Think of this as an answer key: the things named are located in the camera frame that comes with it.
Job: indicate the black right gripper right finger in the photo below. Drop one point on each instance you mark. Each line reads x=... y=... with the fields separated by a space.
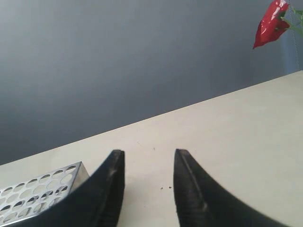
x=237 y=191

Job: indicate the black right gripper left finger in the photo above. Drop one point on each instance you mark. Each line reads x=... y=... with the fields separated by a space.
x=96 y=203

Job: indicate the stainless steel test tube rack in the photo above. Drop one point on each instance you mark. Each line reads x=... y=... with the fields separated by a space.
x=29 y=198

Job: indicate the red artificial flower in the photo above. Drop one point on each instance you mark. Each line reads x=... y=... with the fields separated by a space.
x=274 y=23

